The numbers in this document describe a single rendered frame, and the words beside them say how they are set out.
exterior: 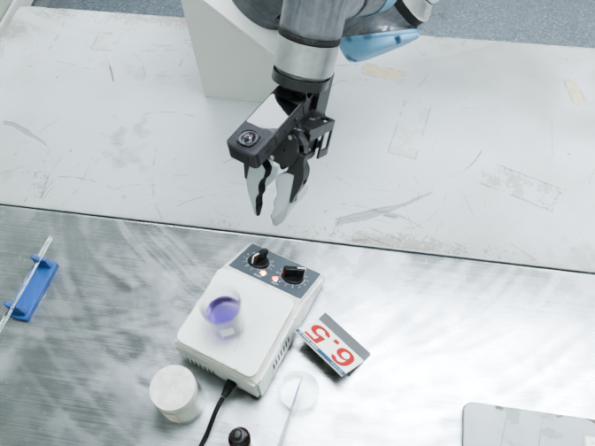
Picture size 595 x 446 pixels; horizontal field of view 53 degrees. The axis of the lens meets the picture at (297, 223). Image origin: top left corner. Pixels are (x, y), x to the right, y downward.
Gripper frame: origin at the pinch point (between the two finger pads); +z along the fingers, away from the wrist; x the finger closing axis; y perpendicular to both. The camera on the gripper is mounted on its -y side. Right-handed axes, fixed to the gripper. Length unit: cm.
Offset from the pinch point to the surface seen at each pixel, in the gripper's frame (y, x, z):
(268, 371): -9.5, -11.2, 15.1
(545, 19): 211, 16, -2
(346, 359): -0.7, -17.9, 14.4
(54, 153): -0.2, 45.0, 10.6
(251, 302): -6.7, -4.8, 8.9
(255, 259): -0.6, -0.3, 7.5
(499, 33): 195, 28, 6
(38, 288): -16.9, 26.6, 20.7
